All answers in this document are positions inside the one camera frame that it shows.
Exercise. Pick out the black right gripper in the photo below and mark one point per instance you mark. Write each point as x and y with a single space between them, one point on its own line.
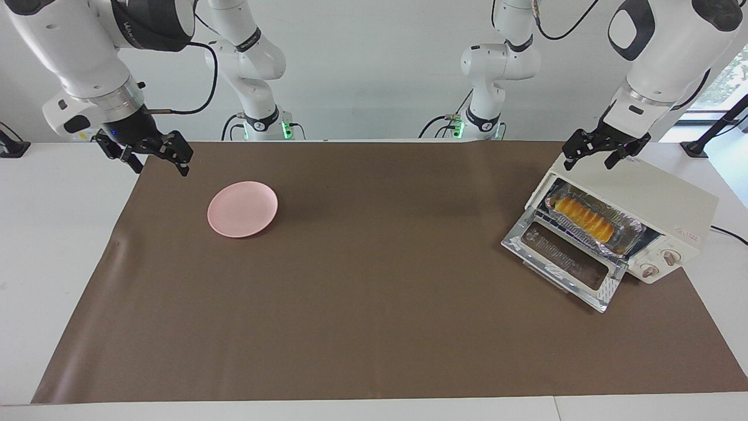
131 131

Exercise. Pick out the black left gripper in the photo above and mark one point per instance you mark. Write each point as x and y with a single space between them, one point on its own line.
616 128

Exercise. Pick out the sliced golden bread loaf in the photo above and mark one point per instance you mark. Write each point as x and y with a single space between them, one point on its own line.
584 219

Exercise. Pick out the aluminium foil tray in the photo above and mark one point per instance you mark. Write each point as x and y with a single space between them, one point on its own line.
628 234

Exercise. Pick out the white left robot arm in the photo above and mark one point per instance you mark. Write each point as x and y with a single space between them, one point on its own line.
660 47

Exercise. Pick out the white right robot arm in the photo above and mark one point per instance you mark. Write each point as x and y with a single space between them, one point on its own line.
70 47

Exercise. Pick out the cream toaster oven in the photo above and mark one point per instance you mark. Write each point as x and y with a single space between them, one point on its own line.
660 199

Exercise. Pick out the cream oven knob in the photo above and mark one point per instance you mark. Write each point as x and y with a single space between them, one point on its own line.
648 270
671 256

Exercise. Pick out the pink round plate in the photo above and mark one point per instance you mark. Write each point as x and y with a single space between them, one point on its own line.
242 209

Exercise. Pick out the black table clamp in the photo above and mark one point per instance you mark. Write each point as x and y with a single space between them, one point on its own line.
11 149

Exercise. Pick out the window with greenery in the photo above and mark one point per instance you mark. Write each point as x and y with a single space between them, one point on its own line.
727 76

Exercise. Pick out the brown table mat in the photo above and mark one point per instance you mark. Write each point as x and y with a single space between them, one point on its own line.
374 292

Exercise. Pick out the black camera stand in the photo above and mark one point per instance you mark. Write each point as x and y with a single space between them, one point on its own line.
695 147

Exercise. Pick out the glass oven door metal frame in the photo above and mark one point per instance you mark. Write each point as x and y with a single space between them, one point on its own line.
561 257

